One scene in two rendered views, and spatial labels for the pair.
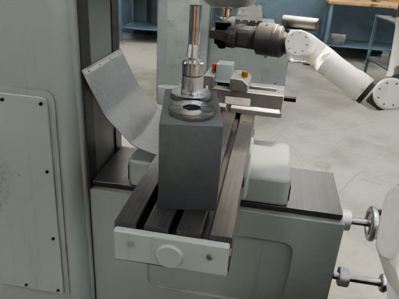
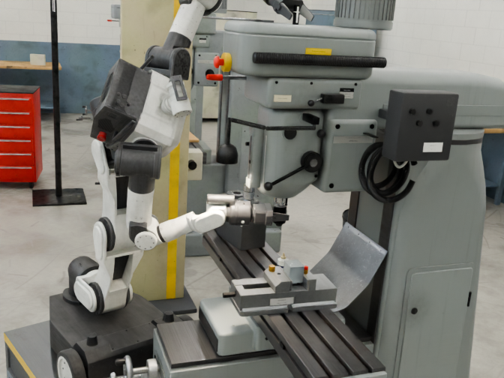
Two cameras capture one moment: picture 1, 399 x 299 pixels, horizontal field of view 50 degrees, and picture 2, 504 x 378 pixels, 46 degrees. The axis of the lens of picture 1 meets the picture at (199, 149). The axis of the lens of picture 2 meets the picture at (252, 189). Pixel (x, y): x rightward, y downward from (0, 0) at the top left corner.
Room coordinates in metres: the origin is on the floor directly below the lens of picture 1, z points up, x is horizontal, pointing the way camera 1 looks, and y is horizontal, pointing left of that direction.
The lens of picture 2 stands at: (2.99, -1.13, 1.92)
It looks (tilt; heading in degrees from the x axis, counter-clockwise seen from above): 17 degrees down; 151
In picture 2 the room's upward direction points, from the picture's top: 4 degrees clockwise
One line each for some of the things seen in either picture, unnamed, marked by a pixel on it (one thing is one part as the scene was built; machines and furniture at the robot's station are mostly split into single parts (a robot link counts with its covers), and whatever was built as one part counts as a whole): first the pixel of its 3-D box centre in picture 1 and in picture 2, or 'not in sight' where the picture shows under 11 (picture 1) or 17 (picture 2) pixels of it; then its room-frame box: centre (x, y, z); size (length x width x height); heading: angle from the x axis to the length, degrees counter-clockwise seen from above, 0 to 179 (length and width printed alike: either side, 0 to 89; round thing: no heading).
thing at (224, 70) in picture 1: (225, 71); (293, 271); (1.41, -0.07, 1.08); 0.06 x 0.05 x 0.06; 169
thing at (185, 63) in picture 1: (193, 63); not in sight; (0.89, 0.02, 1.23); 0.05 x 0.05 x 0.01
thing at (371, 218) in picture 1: (360, 222); (138, 370); (1.18, -0.54, 0.67); 0.16 x 0.12 x 0.12; 81
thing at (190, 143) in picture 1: (189, 143); (241, 218); (0.84, 0.02, 1.07); 0.22 x 0.12 x 0.20; 3
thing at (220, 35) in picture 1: (218, 35); not in sight; (1.23, -0.03, 1.23); 0.06 x 0.02 x 0.03; 66
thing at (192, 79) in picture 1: (192, 79); (249, 193); (0.89, 0.02, 1.19); 0.05 x 0.05 x 0.06
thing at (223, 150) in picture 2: not in sight; (227, 152); (1.25, -0.26, 1.47); 0.07 x 0.07 x 0.06
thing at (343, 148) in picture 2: not in sight; (335, 148); (1.29, 0.15, 1.47); 0.24 x 0.19 x 0.26; 171
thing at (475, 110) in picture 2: not in sight; (415, 97); (1.33, 0.45, 1.66); 0.80 x 0.23 x 0.20; 81
